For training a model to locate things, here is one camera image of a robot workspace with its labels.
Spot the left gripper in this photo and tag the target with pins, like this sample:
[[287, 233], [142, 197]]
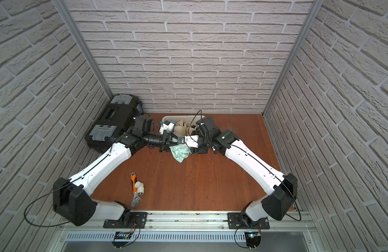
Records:
[[164, 143]]

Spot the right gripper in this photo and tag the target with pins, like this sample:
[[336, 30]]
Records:
[[198, 150]]

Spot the beige umbrella black stripes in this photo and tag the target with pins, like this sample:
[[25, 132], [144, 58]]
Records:
[[183, 128]]

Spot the mint green umbrella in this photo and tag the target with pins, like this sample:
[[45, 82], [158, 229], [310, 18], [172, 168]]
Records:
[[180, 152]]

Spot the white plastic storage box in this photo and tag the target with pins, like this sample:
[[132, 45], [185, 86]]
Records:
[[193, 119]]

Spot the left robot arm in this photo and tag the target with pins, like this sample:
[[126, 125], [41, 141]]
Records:
[[72, 197]]

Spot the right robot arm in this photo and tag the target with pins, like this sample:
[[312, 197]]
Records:
[[280, 188]]

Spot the white pipe fitting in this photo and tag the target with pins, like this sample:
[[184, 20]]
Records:
[[140, 189]]

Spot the black grey toolbox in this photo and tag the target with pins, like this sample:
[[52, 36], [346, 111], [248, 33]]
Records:
[[115, 119]]

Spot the right circuit board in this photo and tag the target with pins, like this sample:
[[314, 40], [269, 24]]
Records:
[[252, 239]]

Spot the circuit board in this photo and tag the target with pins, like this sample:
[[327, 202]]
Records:
[[124, 237], [252, 239]]

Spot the left circuit board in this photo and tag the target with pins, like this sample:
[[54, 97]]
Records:
[[124, 237]]

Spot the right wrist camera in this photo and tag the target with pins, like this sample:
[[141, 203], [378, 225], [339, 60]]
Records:
[[191, 141]]

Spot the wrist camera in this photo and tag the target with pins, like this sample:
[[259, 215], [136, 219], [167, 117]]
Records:
[[167, 126], [191, 141]]

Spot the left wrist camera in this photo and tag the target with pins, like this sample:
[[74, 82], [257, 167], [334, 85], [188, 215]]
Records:
[[167, 126]]

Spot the orange handled wrench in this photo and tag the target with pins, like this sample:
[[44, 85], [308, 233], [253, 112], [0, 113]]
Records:
[[136, 198]]

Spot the aluminium front rail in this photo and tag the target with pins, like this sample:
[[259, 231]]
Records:
[[214, 221]]

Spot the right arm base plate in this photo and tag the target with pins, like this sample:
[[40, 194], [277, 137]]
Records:
[[237, 220]]

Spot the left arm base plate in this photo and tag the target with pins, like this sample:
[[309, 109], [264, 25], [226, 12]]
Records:
[[127, 220]]

